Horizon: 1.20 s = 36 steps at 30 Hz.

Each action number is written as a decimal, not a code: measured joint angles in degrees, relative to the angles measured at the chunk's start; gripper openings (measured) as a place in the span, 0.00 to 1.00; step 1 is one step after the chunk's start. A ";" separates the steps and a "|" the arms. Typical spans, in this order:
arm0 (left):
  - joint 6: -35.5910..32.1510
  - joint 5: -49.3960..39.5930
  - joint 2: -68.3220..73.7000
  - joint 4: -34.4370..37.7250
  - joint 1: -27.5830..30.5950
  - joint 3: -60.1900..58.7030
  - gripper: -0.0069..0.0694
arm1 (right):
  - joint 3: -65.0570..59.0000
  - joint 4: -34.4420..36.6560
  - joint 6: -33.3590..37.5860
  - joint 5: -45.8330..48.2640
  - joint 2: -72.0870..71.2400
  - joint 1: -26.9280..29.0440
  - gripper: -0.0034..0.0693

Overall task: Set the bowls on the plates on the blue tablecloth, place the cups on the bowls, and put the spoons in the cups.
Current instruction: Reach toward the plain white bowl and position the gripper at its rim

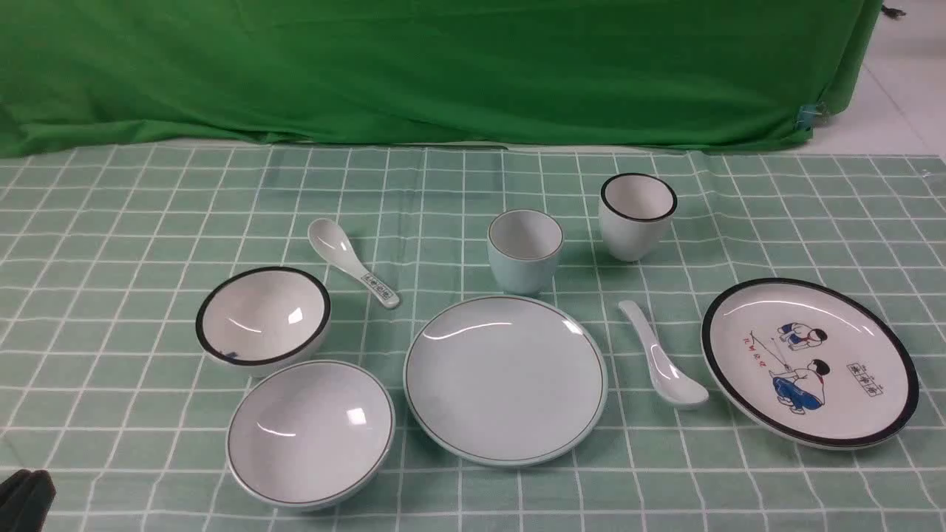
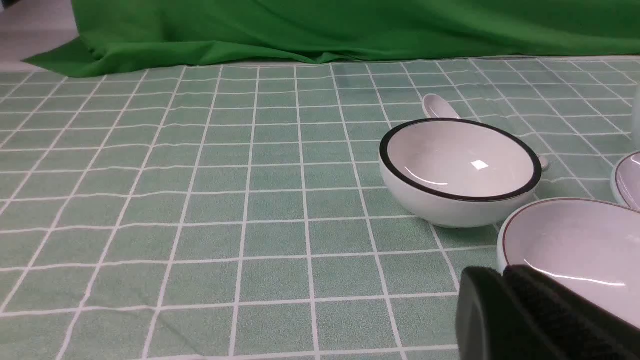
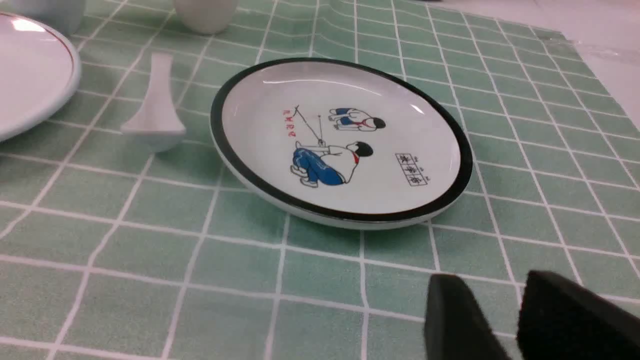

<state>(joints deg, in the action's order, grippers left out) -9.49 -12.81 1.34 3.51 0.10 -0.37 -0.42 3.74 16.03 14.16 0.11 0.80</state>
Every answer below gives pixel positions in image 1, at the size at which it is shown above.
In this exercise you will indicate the pale blue plate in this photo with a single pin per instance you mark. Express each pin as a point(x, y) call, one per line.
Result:
point(505, 381)

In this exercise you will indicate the white bowl black rim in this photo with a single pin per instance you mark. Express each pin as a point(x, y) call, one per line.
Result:
point(264, 320)

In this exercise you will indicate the green backdrop cloth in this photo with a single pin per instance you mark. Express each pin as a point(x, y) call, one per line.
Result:
point(708, 75)

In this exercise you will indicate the white spoon with pattern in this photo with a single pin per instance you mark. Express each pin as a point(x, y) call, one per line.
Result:
point(332, 244)

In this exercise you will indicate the pale blue bowl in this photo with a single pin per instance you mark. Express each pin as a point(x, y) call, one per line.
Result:
point(311, 435)

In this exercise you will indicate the blue clip on backdrop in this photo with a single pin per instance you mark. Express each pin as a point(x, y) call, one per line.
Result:
point(807, 116)

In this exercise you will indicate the green checkered tablecloth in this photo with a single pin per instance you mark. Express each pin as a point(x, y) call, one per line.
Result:
point(108, 252)

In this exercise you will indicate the pale blue cup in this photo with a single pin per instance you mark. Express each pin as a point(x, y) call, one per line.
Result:
point(524, 246)

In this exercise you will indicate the plain white spoon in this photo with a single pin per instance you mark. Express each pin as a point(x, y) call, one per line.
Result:
point(670, 383)

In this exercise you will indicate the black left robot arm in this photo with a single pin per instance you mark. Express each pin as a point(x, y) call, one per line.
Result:
point(26, 499)

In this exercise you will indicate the white cup black rim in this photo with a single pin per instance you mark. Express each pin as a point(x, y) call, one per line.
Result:
point(634, 213)

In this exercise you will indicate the white illustrated plate black rim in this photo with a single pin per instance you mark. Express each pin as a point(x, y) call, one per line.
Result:
point(809, 364)

